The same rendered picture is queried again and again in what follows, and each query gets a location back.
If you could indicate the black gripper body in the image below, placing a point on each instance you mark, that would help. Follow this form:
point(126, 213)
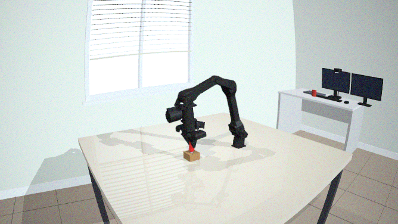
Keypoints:
point(188, 126)

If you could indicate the tan wooden block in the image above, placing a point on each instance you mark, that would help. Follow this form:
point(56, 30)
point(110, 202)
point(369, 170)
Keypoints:
point(191, 156)

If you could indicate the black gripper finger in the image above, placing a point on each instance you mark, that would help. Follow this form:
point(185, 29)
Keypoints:
point(186, 137)
point(192, 141)

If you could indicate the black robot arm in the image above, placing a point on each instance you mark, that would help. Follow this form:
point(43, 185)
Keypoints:
point(189, 95)

